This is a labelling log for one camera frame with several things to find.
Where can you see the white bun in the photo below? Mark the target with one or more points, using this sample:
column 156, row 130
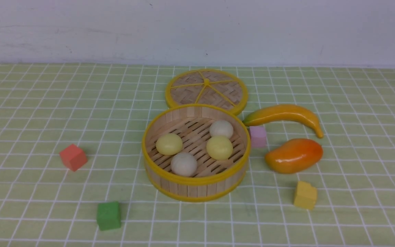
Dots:
column 221, row 128
column 184, row 164

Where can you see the yellow bun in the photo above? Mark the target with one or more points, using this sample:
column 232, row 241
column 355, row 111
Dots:
column 169, row 144
column 219, row 148

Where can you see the bamboo steamer tray yellow rim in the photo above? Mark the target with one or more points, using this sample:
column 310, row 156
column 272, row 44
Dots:
column 213, row 179

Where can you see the woven bamboo steamer lid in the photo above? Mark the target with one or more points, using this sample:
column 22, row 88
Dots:
column 207, row 86

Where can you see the pink foam cube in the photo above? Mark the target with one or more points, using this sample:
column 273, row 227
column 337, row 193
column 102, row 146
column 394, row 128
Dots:
column 258, row 136

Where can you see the yellow toy banana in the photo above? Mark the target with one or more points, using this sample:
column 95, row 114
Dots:
column 285, row 112

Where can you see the orange toy mango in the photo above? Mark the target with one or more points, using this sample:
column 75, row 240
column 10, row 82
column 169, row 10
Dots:
column 294, row 156

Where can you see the green foam cube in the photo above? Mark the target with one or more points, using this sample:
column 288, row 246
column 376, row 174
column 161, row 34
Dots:
column 109, row 215

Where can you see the red foam cube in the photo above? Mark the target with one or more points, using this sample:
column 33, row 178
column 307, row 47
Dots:
column 73, row 157

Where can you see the yellow foam block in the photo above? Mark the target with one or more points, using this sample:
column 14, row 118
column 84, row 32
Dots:
column 305, row 195

